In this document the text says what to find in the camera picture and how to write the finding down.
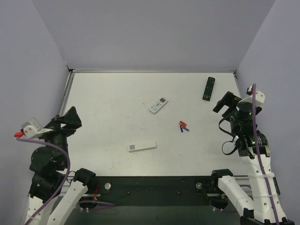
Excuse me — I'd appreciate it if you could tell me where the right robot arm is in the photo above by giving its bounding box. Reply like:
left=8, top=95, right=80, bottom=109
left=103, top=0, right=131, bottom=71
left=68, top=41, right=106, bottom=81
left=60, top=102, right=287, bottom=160
left=212, top=91, right=294, bottom=225

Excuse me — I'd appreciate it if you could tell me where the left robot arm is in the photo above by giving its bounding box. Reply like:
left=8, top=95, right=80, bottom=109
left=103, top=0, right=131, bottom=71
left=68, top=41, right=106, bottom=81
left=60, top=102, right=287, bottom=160
left=21, top=106, right=96, bottom=225

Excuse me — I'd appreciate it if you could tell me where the black TV remote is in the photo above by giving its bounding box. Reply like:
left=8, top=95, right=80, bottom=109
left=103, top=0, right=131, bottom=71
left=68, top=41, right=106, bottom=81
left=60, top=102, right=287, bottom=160
left=202, top=77, right=215, bottom=101

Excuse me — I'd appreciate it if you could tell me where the white AC remote with display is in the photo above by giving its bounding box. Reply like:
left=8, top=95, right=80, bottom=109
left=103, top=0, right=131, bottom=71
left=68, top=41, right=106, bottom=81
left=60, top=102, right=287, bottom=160
left=149, top=97, right=168, bottom=114

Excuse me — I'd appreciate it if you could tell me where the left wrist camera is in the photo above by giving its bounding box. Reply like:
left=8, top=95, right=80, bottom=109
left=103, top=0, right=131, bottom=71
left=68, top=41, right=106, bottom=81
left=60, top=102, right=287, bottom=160
left=21, top=118, right=53, bottom=139

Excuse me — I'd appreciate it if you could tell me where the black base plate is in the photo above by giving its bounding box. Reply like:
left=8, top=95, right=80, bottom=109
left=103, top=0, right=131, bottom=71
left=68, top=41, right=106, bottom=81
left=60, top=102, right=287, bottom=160
left=80, top=176, right=229, bottom=209

